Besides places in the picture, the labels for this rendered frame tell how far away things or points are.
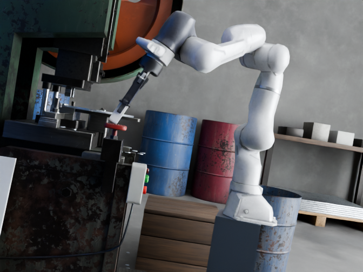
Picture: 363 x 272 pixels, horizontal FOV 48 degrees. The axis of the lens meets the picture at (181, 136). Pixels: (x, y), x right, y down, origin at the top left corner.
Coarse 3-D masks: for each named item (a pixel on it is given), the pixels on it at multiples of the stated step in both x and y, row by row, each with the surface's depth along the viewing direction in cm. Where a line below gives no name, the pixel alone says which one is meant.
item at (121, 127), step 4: (104, 124) 128; (108, 124) 127; (112, 124) 127; (116, 124) 132; (112, 128) 127; (116, 128) 127; (120, 128) 127; (124, 128) 128; (112, 132) 130; (116, 132) 130
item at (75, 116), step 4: (60, 108) 153; (64, 108) 153; (68, 108) 154; (72, 108) 154; (60, 112) 153; (64, 112) 153; (68, 112) 154; (72, 112) 154; (76, 112) 159; (68, 116) 154; (72, 116) 154; (76, 116) 160
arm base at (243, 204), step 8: (232, 184) 165; (240, 184) 162; (232, 192) 165; (240, 192) 162; (248, 192) 161; (256, 192) 162; (232, 200) 164; (240, 200) 161; (248, 200) 161; (256, 200) 161; (264, 200) 163; (232, 208) 162; (240, 208) 161; (248, 208) 160; (256, 208) 160; (264, 208) 160; (232, 216) 161; (240, 216) 159; (248, 216) 161; (256, 216) 160; (264, 216) 160; (272, 216) 163; (264, 224) 158; (272, 224) 158
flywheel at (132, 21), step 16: (144, 0) 197; (160, 0) 195; (128, 16) 197; (144, 16) 198; (160, 16) 195; (128, 32) 197; (144, 32) 198; (128, 48) 198; (112, 64) 194; (128, 64) 195
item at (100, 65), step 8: (64, 56) 153; (72, 56) 153; (80, 56) 153; (88, 56) 153; (96, 56) 155; (56, 64) 153; (64, 64) 153; (72, 64) 153; (80, 64) 153; (88, 64) 153; (96, 64) 156; (56, 72) 153; (64, 72) 153; (72, 72) 153; (80, 72) 153; (88, 72) 154; (96, 72) 156; (104, 72) 164; (88, 80) 154; (96, 80) 156
